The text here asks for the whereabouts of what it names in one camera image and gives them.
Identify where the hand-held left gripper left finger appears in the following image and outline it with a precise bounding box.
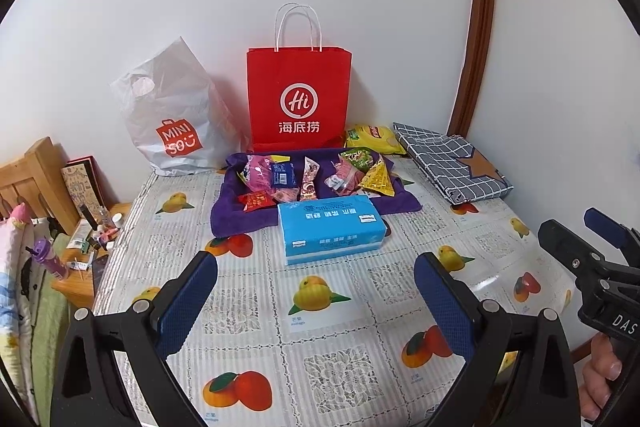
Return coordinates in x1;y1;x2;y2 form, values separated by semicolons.
50;249;219;427

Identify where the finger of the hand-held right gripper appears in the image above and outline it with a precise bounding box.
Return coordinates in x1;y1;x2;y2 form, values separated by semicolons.
584;207;640;253
537;219;608;293

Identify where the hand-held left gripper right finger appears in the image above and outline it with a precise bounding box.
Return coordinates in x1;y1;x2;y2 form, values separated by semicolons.
413;252;581;427

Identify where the yellow triangular snack packet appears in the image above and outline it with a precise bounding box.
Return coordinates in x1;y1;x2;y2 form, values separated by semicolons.
360;157;396;198

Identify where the magenta snack packet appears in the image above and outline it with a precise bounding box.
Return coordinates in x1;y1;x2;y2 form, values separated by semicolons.
247;155;275;195

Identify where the small pink snack packet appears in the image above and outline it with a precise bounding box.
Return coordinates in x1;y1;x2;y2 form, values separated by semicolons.
345;167;368;195

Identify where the blue snack packet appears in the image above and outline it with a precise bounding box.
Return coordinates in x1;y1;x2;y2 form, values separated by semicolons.
270;162;295;188

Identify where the pink clear-wrapped snack packet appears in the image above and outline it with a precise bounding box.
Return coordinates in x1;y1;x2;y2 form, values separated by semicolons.
337;159;358;188

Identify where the green snack packet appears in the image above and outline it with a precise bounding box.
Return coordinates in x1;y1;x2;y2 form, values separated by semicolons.
342;148;376;170

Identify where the bear print snack packet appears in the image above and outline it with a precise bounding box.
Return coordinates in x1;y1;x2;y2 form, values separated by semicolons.
299;157;321;202

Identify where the person's right hand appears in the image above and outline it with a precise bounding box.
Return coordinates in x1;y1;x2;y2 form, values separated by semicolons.
580;332;626;420

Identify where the black phone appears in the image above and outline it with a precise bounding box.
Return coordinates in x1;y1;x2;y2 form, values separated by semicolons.
91;252;111;295

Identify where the purple towel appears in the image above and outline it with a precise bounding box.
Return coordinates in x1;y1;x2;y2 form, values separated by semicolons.
209;148;422;239

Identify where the wooden nightstand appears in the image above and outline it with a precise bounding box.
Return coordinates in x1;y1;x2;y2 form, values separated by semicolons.
50;202;132;310

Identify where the fruit print tablecloth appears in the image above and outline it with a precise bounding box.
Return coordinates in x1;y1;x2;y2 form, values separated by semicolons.
92;147;588;427

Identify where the blue tissue pack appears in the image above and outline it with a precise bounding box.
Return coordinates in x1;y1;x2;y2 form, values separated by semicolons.
277;196;388;265

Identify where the green blanket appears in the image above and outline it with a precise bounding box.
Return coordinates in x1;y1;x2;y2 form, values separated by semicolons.
22;234;76;423

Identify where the plaid folded cloth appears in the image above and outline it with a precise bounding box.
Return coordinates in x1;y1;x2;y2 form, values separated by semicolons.
392;122;515;204

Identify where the purple bottle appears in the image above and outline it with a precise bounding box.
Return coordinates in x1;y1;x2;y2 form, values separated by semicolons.
25;239;69;280

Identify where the patterned book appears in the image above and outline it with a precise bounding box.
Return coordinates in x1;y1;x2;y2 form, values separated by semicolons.
61;155;108;228

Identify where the printed pillow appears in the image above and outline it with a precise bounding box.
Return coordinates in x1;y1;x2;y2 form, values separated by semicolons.
0;202;41;423

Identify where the large yellow snack bag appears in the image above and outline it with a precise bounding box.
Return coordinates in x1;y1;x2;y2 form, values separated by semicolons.
346;124;407;156

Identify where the wooden bed headboard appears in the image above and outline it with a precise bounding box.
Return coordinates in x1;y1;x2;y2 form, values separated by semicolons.
0;137;68;233

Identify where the white plastic bag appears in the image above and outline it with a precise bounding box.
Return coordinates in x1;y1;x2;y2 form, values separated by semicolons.
110;37;246;178

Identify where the red paper bag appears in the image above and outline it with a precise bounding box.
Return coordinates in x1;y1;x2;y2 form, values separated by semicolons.
245;4;353;152

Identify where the brown wooden door frame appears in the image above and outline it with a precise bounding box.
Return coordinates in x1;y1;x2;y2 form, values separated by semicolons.
447;0;497;138

